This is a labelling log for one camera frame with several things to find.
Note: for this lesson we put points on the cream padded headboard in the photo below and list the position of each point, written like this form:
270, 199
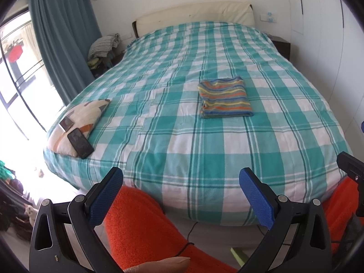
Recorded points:
221, 11

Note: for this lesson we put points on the small grey card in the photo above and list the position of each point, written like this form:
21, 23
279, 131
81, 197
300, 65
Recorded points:
66, 123

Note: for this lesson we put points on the black smartphone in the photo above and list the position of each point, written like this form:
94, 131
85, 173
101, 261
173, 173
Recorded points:
80, 144

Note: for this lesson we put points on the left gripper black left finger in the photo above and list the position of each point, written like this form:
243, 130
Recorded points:
51, 250

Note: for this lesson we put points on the cream patterned pillow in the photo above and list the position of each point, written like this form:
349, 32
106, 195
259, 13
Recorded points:
84, 116

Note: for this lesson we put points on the green slipper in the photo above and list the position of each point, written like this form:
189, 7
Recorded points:
239, 256

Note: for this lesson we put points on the window with black frame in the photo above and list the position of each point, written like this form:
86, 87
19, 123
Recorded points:
27, 93

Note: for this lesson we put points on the dark right nightstand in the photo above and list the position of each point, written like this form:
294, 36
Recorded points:
283, 46

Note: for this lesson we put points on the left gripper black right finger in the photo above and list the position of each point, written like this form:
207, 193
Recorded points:
310, 249

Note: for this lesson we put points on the wall socket plate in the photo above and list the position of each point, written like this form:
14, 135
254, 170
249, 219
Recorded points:
268, 17

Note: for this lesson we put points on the teal plaid bedspread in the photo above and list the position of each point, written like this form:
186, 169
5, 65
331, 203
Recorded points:
154, 132

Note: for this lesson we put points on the striped knit sweater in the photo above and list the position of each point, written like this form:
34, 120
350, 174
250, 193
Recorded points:
224, 97

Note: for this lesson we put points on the teal curtain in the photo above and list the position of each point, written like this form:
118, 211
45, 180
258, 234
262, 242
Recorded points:
65, 31

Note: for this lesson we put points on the orange fleece pants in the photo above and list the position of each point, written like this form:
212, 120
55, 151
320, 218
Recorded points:
139, 232

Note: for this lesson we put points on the pile of clothes on nightstand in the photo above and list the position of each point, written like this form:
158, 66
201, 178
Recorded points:
103, 49

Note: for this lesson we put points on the white wardrobe doors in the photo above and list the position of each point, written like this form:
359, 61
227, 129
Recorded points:
327, 48

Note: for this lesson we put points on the person's left hand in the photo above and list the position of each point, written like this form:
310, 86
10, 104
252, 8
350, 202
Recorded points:
168, 265

